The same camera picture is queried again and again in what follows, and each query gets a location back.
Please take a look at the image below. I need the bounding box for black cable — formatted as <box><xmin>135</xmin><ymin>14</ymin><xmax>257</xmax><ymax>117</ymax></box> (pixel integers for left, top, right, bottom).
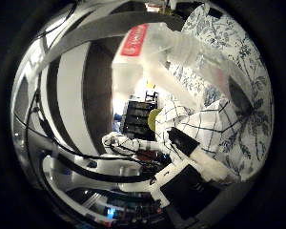
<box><xmin>12</xmin><ymin>73</ymin><xmax>156</xmax><ymax>184</ymax></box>

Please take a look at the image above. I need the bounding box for yellow-green chair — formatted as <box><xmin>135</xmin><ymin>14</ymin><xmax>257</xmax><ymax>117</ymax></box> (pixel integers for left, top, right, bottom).
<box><xmin>147</xmin><ymin>108</ymin><xmax>163</xmax><ymax>134</ymax></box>

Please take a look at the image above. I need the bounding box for black drawer cabinet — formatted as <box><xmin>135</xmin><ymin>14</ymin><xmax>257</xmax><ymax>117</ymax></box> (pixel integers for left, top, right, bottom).
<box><xmin>119</xmin><ymin>100</ymin><xmax>159</xmax><ymax>141</ymax></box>

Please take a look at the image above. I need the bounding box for blue floral tablecloth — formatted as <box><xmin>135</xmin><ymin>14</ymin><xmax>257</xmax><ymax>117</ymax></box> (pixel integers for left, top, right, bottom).
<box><xmin>166</xmin><ymin>3</ymin><xmax>275</xmax><ymax>183</ymax></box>

